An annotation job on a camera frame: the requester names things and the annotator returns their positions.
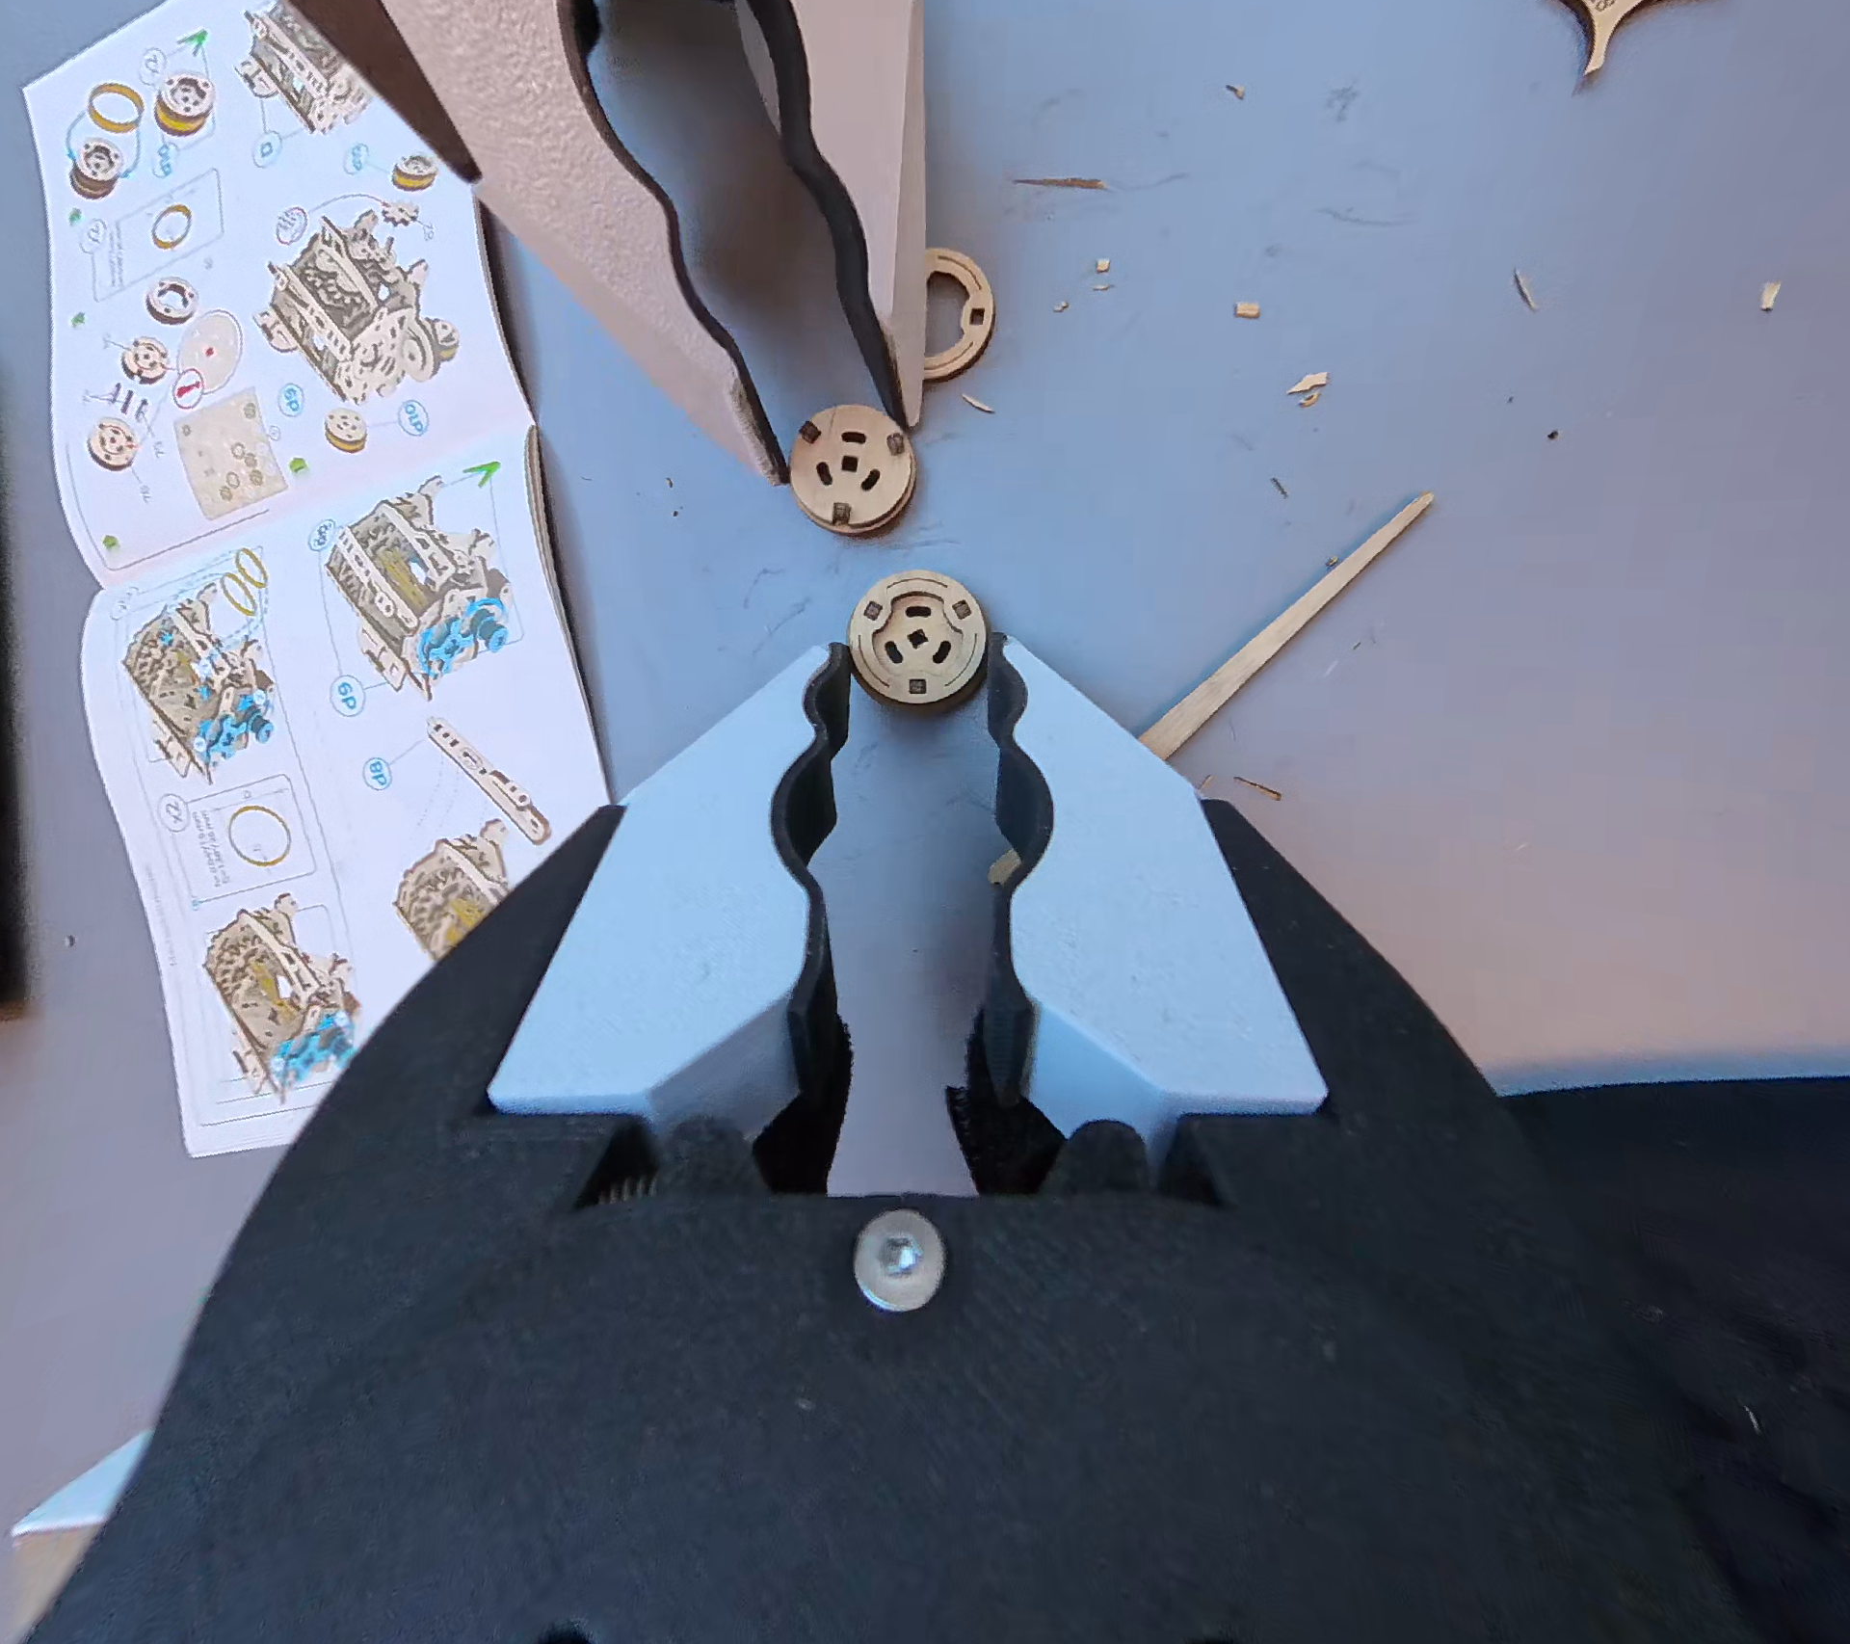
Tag wooden slotted disc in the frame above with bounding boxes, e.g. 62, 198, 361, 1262
847, 571, 993, 713

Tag wooden stick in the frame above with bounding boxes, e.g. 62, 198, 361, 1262
1139, 493, 1436, 762

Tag grey desk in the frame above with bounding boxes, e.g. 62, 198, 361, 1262
0, 0, 1850, 1530

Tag scattered wood chips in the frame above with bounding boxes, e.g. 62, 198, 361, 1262
1011, 74, 1786, 808

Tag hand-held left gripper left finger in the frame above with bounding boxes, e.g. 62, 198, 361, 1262
489, 644, 854, 1194

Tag flat wooden ring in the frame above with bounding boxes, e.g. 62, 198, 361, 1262
919, 247, 999, 383

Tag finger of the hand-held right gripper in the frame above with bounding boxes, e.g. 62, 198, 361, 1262
637, 0, 930, 433
123, 0, 793, 480

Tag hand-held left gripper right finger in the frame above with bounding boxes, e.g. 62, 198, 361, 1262
954, 632, 1329, 1194

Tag wooden disc with pegs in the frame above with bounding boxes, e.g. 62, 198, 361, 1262
788, 403, 919, 540

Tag assembly instruction booklet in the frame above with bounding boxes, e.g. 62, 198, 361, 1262
20, 0, 616, 1158

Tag dark cloth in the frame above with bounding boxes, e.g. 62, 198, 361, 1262
1503, 1072, 1850, 1644

